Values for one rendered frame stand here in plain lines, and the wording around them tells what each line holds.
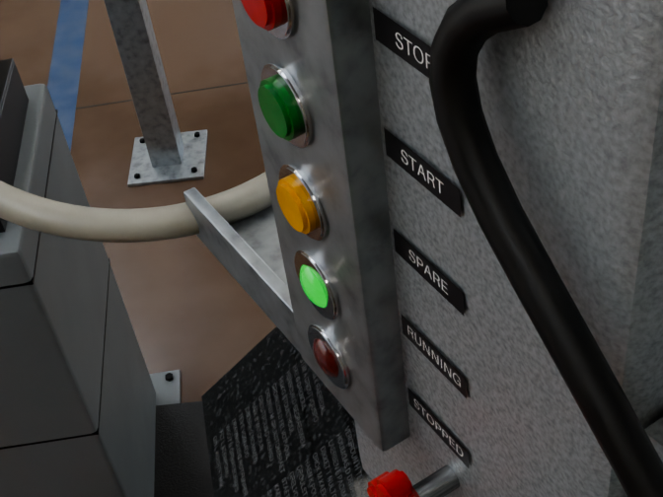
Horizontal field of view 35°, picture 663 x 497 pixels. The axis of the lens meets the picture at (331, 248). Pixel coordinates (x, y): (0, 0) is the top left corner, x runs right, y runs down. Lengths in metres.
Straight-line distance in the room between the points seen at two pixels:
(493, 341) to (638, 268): 0.10
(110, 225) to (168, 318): 1.48
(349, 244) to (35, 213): 0.56
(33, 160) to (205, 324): 0.89
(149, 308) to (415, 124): 2.10
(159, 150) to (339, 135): 2.40
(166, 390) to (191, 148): 0.82
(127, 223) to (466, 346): 0.55
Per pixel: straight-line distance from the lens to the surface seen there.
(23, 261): 1.46
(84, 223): 0.94
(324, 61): 0.38
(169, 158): 2.79
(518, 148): 0.32
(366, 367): 0.49
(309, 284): 0.48
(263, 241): 0.93
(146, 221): 0.93
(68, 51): 3.40
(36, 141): 1.63
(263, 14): 0.39
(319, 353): 0.52
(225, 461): 1.32
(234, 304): 2.40
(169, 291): 2.47
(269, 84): 0.41
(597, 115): 0.29
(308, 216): 0.44
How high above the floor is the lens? 1.71
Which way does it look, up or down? 43 degrees down
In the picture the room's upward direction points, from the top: 8 degrees counter-clockwise
